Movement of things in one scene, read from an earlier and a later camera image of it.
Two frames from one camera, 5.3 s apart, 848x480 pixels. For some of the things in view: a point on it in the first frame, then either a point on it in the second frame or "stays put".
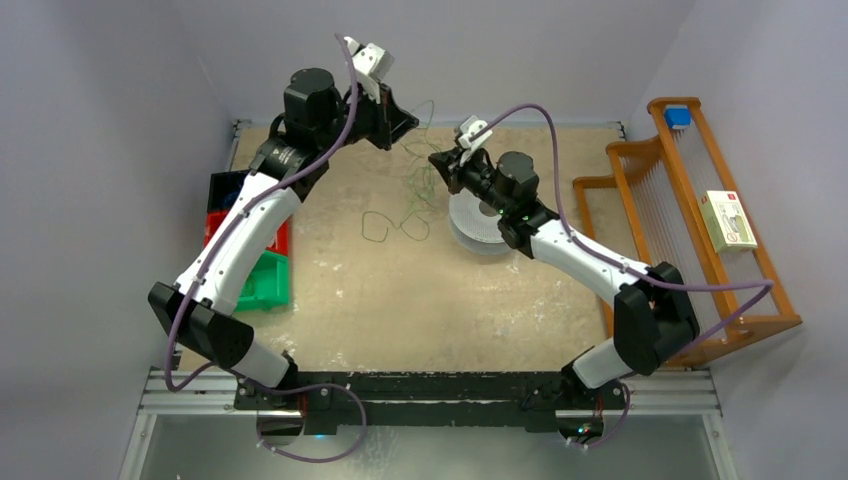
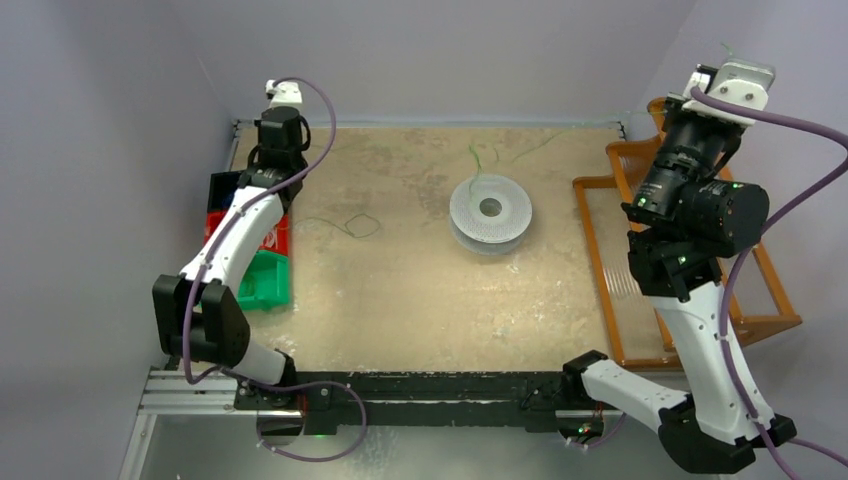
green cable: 423,151 to 476,162
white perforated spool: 474,226 stays put
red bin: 280,243 stays put
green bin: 267,286 stays put
